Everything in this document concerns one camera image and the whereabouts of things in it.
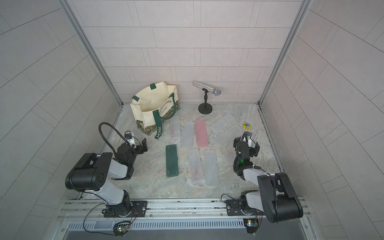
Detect small yellow toy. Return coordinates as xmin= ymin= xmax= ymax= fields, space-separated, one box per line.
xmin=243 ymin=123 xmax=252 ymax=130

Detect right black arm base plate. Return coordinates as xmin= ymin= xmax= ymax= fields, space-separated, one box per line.
xmin=223 ymin=199 xmax=264 ymax=217

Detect black microphone stand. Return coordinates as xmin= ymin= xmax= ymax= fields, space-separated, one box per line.
xmin=198 ymin=88 xmax=213 ymax=115

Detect aluminium mounting rail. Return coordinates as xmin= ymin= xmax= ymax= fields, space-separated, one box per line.
xmin=56 ymin=196 xmax=310 ymax=222

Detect green pencil case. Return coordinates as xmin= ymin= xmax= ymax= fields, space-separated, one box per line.
xmin=166 ymin=145 xmax=179 ymax=178

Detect black cable hose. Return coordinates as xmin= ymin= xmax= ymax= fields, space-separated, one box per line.
xmin=98 ymin=122 xmax=131 ymax=157

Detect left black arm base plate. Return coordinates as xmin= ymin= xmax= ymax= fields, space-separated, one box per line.
xmin=102 ymin=201 xmax=148 ymax=218

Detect ribbed clear pencil case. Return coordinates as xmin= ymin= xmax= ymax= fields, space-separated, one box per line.
xmin=204 ymin=150 xmax=219 ymax=186
xmin=215 ymin=126 xmax=243 ymax=147

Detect clear pencil case near bag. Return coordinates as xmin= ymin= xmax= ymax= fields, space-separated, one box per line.
xmin=170 ymin=116 xmax=181 ymax=139

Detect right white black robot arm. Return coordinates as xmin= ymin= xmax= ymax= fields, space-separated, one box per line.
xmin=233 ymin=132 xmax=304 ymax=223

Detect clear rounded pencil case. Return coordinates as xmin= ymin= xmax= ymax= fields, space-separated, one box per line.
xmin=181 ymin=122 xmax=195 ymax=149

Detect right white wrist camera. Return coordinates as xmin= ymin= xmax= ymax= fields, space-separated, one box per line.
xmin=242 ymin=131 xmax=254 ymax=148

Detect left green circuit board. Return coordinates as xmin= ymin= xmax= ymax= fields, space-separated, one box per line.
xmin=113 ymin=221 xmax=131 ymax=237

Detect clear case with pink item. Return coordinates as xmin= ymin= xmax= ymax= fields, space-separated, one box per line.
xmin=187 ymin=149 xmax=205 ymax=182

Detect pink translucent pencil case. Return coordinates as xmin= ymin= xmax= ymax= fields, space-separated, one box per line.
xmin=195 ymin=120 xmax=209 ymax=148

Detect silver glitter microphone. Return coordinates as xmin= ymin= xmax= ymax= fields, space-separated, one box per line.
xmin=193 ymin=81 xmax=222 ymax=96

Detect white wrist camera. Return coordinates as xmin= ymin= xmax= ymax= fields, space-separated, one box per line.
xmin=242 ymin=131 xmax=254 ymax=148
xmin=124 ymin=131 xmax=137 ymax=149

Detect green circuit board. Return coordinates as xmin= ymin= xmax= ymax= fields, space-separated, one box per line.
xmin=113 ymin=221 xmax=131 ymax=237
xmin=243 ymin=218 xmax=260 ymax=234

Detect cream canvas tote bag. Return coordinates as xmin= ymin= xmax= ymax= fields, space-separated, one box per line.
xmin=131 ymin=82 xmax=180 ymax=139

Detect clear translucent pencil case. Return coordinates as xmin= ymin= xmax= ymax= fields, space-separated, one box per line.
xmin=211 ymin=114 xmax=235 ymax=133

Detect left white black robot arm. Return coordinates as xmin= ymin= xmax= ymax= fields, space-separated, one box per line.
xmin=65 ymin=139 xmax=148 ymax=218

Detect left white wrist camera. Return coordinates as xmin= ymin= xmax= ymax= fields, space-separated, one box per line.
xmin=124 ymin=131 xmax=137 ymax=149

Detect right green circuit board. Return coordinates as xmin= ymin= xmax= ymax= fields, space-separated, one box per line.
xmin=243 ymin=218 xmax=260 ymax=234

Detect frosted case with pink mark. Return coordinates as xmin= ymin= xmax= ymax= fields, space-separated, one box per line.
xmin=223 ymin=148 xmax=237 ymax=164

